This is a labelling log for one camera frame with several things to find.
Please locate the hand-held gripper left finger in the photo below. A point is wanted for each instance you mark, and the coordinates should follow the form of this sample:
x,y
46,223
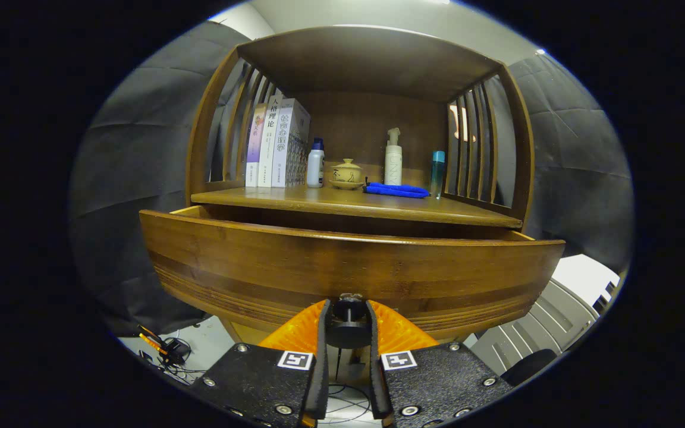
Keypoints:
x,y
323,368

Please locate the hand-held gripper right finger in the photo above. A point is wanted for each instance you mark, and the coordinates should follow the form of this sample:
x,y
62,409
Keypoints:
x,y
374,368

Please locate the black drawer knob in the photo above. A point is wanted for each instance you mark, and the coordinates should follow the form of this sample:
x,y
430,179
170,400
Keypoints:
x,y
348,333

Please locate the brown wooden drawer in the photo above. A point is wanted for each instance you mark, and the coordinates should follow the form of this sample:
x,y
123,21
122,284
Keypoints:
x,y
348,267

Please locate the brown wooden countertop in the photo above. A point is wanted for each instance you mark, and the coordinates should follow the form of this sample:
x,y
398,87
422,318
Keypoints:
x,y
342,202

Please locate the white drawer unit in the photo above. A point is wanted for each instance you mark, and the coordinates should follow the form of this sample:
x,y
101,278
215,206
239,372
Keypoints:
x,y
580,276

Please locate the brown wooden cabinet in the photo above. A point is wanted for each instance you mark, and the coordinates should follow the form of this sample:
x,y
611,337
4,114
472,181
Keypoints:
x,y
366,65

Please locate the dark rounded object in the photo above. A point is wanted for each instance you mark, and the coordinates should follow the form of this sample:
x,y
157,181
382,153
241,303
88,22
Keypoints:
x,y
527,368

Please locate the orange black tool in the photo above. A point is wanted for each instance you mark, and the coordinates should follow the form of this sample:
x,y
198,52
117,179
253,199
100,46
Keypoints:
x,y
170,348

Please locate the blue cloth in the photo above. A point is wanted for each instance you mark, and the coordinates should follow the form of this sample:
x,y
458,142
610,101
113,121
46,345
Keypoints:
x,y
396,190

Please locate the beige lidded teacup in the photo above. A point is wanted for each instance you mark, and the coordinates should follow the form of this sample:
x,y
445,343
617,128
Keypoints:
x,y
347,174

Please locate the white bottle with blue cap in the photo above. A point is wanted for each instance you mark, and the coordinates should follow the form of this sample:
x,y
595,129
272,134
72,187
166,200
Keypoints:
x,y
315,169

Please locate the slim teal bottle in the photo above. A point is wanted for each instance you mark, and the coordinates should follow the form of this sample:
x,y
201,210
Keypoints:
x,y
437,175

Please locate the white pump bottle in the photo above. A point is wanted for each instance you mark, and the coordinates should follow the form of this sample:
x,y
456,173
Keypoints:
x,y
393,163

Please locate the thick white patterned book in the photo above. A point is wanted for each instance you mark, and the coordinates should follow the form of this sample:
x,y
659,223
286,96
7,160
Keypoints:
x,y
289,148

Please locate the thin white book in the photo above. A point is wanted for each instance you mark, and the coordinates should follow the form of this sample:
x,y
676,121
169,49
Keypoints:
x,y
268,148

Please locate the purple book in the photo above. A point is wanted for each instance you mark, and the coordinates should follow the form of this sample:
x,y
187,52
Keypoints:
x,y
255,148

